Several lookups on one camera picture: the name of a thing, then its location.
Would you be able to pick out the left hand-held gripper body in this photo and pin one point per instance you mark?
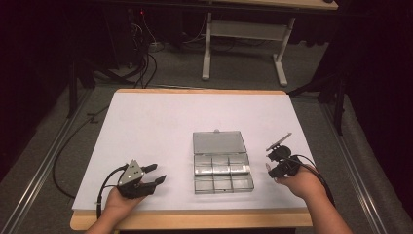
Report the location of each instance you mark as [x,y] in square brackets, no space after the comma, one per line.
[131,174]

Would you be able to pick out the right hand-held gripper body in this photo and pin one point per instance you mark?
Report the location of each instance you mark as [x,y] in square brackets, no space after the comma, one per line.
[285,164]

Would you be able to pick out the clear plastic compartment box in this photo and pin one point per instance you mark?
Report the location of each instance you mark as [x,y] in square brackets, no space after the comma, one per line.
[222,169]

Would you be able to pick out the person's right hand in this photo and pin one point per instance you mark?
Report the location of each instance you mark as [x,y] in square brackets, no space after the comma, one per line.
[302,183]

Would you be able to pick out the person's left hand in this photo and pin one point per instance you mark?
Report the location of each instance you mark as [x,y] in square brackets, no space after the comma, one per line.
[120,204]

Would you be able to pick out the white table mat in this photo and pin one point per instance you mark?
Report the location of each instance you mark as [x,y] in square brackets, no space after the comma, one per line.
[156,123]

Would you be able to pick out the wooden table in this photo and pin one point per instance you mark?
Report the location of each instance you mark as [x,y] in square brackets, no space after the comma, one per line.
[195,221]

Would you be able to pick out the black metal stand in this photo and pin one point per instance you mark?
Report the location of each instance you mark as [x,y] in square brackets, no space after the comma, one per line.
[339,104]
[72,87]

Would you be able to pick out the dark computer tower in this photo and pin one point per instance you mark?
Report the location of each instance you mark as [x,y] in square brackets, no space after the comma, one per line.
[125,35]

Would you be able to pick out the metal floor rail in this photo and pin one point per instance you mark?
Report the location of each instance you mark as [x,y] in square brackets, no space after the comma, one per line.
[39,182]
[354,175]

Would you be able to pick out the desk with white metal frame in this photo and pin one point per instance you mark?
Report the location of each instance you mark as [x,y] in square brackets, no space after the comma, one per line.
[246,30]

